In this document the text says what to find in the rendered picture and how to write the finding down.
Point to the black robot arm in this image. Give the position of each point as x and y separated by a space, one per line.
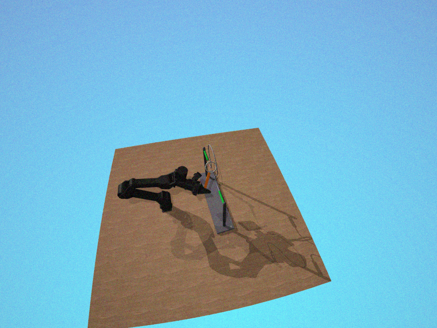
127 189

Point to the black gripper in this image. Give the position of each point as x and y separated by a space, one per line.
195 188

